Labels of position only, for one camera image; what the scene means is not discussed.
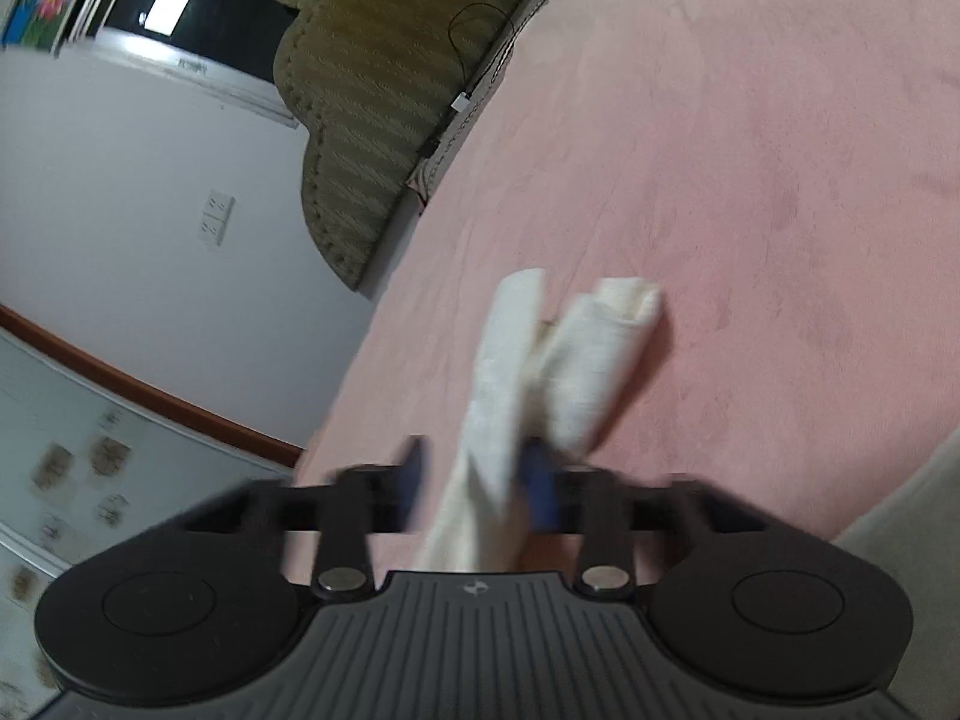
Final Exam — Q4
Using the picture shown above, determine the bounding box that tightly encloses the grey cloth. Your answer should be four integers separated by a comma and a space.
831, 437, 960, 620

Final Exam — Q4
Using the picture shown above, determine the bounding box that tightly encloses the black cable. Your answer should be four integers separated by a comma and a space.
447, 3, 520, 160

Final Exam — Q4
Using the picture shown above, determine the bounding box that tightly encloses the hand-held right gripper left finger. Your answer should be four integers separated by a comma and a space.
176, 435, 432, 606

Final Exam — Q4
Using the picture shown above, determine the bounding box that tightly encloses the brown wooden baseboard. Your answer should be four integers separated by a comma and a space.
0, 303, 306, 467

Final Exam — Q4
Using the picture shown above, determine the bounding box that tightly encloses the olive scalloped headboard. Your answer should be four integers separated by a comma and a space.
264, 0, 565, 291

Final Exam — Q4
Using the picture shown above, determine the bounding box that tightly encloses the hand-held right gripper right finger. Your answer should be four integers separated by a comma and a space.
517, 439, 767, 602

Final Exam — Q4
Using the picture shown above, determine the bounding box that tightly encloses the dark window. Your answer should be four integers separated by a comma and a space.
56, 0, 301, 128

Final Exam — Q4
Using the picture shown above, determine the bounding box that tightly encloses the white wall socket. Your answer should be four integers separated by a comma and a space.
198, 190, 236, 248

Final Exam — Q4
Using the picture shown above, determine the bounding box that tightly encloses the white towel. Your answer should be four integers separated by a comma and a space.
412, 268, 665, 572

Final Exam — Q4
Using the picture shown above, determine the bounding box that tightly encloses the pink blanket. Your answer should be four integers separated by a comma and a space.
289, 0, 960, 586

